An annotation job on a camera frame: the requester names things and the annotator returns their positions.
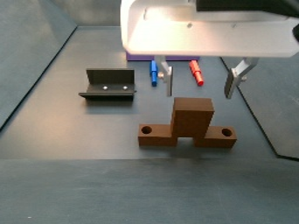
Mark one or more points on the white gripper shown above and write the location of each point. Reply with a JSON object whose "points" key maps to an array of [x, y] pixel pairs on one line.
{"points": [[235, 28]]}

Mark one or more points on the brown T-shaped block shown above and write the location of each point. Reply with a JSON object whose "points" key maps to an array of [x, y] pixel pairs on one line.
{"points": [[191, 122]]}

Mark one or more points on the purple base board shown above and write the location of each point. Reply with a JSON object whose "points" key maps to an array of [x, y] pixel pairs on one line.
{"points": [[134, 57]]}

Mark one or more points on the red peg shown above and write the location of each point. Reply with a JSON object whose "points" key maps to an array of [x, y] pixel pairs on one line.
{"points": [[197, 72]]}

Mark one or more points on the blue peg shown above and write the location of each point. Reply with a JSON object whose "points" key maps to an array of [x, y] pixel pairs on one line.
{"points": [[154, 73]]}

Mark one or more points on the black angle bracket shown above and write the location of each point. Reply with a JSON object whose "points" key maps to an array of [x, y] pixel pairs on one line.
{"points": [[110, 84]]}

